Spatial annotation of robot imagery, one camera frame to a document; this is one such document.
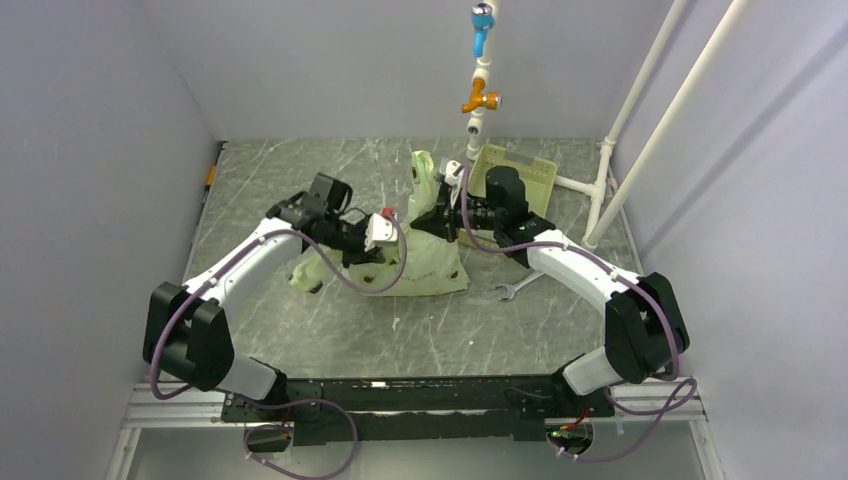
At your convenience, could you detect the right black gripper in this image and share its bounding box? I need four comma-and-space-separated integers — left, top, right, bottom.
412, 186, 503, 243

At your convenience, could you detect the light green plastic bag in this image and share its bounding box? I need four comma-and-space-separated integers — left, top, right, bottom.
327, 150, 470, 297

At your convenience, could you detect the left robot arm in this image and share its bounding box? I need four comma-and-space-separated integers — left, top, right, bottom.
142, 173, 407, 420

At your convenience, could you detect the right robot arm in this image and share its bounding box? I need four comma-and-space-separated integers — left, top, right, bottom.
411, 160, 690, 415

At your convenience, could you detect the silver wrench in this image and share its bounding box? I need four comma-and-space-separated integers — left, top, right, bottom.
494, 271, 544, 302

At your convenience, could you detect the pale yellow plastic basket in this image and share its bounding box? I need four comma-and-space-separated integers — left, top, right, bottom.
468, 144, 558, 217

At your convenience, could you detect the orange tap valve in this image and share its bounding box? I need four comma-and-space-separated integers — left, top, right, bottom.
461, 77, 502, 114

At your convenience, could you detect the blue tap valve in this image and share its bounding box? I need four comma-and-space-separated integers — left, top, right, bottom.
470, 2, 496, 58

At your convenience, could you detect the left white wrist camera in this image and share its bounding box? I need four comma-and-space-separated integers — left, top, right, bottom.
365, 207, 399, 251

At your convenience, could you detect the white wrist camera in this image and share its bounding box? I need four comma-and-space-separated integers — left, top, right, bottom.
365, 207, 399, 251
439, 158, 466, 208

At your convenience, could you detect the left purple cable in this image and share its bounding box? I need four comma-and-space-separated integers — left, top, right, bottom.
146, 211, 409, 480

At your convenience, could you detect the purple cable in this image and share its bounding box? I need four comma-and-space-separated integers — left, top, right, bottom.
146, 211, 409, 480
457, 165, 698, 464

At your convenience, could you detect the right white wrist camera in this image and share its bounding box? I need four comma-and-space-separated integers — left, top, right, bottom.
439, 158, 466, 208

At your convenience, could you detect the orange handled tool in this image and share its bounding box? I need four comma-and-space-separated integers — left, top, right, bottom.
203, 141, 227, 197

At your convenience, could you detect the white pvc pipe frame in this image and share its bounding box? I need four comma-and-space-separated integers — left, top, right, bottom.
465, 1, 752, 258

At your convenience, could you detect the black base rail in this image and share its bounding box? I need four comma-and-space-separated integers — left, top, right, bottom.
221, 374, 614, 446

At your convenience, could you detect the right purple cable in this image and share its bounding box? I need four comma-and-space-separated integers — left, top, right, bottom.
457, 165, 698, 464

